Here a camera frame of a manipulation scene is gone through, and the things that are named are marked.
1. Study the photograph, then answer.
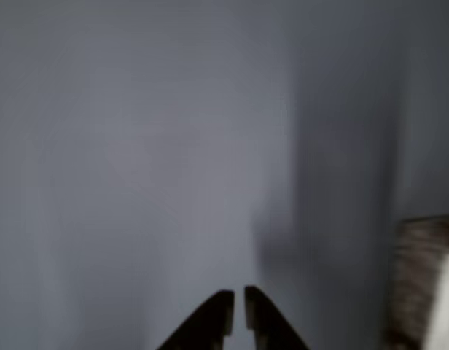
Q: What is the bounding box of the patterned cardboard box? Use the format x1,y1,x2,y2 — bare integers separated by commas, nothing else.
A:
386,214,449,350

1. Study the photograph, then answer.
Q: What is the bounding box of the grey table mat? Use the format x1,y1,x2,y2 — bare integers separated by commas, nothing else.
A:
0,0,449,350

